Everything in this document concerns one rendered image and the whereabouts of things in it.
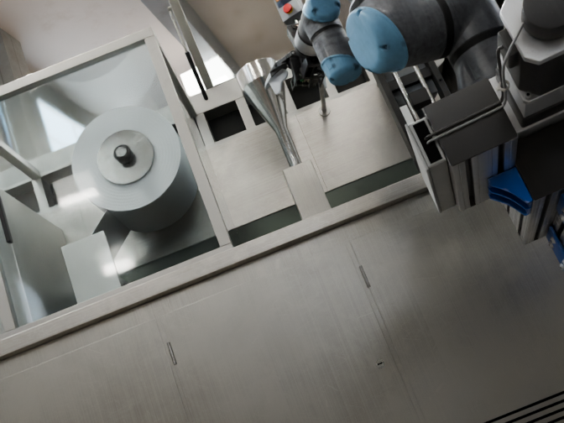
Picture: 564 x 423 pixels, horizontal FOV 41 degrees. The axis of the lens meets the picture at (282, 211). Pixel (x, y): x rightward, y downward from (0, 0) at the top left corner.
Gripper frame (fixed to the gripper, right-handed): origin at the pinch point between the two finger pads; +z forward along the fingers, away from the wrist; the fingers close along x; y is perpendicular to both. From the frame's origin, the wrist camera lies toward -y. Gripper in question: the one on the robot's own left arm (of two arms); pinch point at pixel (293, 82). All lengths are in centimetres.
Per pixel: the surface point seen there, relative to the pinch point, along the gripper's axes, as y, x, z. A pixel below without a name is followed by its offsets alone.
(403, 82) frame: -2.1, 33.9, 10.7
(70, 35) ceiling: -330, -59, 438
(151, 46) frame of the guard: -26.2, -31.6, 16.7
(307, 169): 8.4, 8.6, 36.9
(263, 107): -15.5, 0.7, 39.1
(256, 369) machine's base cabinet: 66, -23, 14
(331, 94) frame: -27, 30, 58
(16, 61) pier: -293, -107, 416
